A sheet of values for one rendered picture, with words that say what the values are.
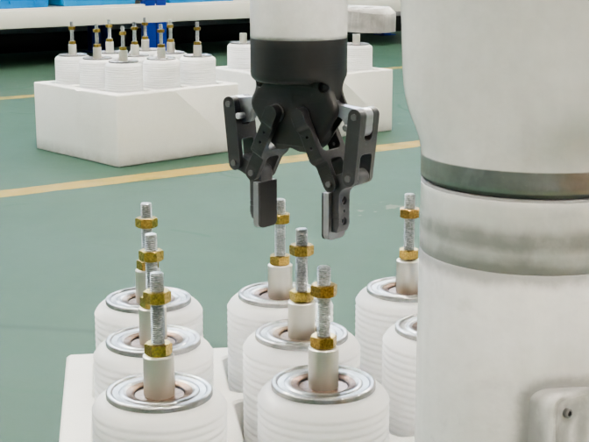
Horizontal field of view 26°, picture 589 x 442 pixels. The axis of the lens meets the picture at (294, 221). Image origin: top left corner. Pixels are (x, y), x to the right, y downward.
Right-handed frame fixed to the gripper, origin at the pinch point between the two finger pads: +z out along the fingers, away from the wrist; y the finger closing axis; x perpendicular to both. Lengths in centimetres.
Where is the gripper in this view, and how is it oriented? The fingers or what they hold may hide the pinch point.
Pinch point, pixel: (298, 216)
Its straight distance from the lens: 101.4
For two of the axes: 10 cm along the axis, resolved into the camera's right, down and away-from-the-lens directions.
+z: 0.0, 9.8, 2.2
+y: 7.8, 1.4, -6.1
